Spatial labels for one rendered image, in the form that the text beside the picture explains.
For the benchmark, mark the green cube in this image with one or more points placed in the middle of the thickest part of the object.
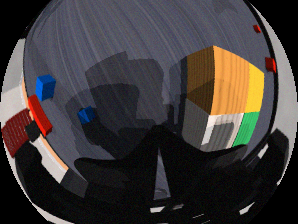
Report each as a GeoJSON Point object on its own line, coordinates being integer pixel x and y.
{"type": "Point", "coordinates": [246, 128]}

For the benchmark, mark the orange wooden cube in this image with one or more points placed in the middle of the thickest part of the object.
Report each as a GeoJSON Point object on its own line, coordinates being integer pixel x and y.
{"type": "Point", "coordinates": [218, 81]}

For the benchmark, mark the yellow cube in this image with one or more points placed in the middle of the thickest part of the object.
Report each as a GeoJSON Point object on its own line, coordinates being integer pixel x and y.
{"type": "Point", "coordinates": [255, 92]}

